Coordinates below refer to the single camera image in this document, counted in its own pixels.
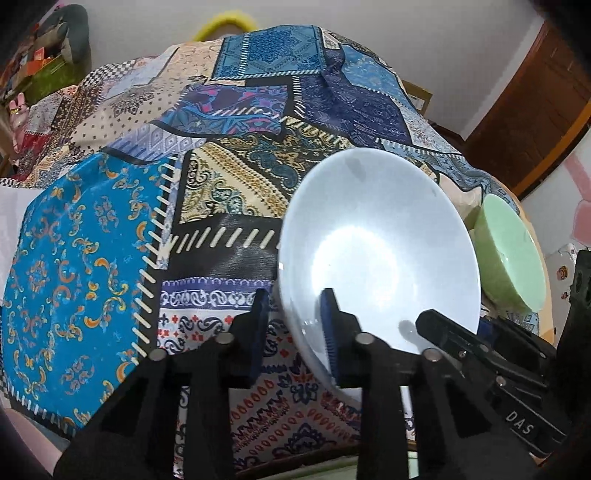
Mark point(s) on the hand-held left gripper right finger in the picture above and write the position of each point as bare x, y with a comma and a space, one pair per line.
330, 337

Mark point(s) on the brown wooden door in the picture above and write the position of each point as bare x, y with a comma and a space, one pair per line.
531, 106

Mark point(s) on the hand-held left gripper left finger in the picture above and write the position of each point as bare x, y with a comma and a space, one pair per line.
258, 323

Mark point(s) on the white grey folded cloth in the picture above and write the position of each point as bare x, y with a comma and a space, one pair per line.
11, 230

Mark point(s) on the mint green bowl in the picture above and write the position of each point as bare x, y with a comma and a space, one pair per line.
503, 258

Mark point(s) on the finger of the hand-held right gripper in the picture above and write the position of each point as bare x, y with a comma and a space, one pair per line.
443, 328
517, 340

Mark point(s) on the yellow curved chair back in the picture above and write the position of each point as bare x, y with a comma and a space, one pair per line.
226, 21

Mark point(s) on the teal round cushion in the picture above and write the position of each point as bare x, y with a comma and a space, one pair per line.
74, 27

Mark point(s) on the light blue bowl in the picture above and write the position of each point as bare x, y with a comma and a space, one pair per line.
369, 230

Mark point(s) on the pile of colourful boxes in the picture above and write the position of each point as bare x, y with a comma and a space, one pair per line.
32, 69

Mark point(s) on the cartoon wall sticker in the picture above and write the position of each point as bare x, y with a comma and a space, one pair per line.
561, 274

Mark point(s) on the patchwork patterned tablecloth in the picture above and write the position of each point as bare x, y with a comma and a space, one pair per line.
92, 254

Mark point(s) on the pink bunny toy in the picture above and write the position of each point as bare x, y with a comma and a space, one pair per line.
19, 120

